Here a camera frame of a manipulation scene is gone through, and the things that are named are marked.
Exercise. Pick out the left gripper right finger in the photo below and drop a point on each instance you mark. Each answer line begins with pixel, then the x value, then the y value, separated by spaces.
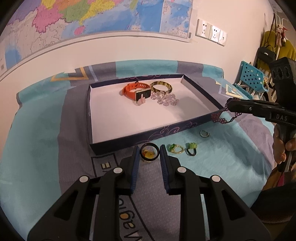
pixel 228 217

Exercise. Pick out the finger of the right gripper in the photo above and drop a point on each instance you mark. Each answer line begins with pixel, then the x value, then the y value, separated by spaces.
pixel 241 104
pixel 258 112

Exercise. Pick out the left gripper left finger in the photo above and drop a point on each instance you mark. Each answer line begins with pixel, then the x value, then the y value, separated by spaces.
pixel 90 202

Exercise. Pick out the black ring green stone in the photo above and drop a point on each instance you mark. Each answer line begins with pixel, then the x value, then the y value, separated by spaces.
pixel 191 149

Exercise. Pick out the tortoiseshell bangle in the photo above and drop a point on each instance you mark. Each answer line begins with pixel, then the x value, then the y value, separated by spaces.
pixel 161 87

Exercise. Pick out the orange smart watch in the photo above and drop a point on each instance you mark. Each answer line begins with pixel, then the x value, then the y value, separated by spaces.
pixel 135 91

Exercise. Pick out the right hand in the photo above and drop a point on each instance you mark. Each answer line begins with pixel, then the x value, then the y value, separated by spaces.
pixel 279 148

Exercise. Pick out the black handbag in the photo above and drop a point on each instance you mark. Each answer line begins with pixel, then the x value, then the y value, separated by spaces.
pixel 266 55

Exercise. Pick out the teal perforated stool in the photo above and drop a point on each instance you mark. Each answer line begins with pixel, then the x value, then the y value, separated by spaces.
pixel 250 81

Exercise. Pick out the yellow hanging garment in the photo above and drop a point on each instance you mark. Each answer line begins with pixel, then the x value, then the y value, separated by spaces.
pixel 268 42

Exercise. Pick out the teal grey bed sheet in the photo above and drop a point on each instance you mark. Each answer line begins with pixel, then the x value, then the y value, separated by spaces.
pixel 48 145

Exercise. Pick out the dark blue shallow box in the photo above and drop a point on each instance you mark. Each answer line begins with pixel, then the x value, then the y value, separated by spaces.
pixel 118 122

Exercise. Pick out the gold ring green stone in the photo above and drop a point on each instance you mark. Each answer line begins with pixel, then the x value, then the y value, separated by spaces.
pixel 175 149

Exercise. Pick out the white wall socket panel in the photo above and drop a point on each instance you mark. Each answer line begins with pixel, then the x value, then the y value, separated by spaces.
pixel 210 32

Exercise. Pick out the colourful wall map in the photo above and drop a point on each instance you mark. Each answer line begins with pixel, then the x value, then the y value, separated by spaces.
pixel 37 25

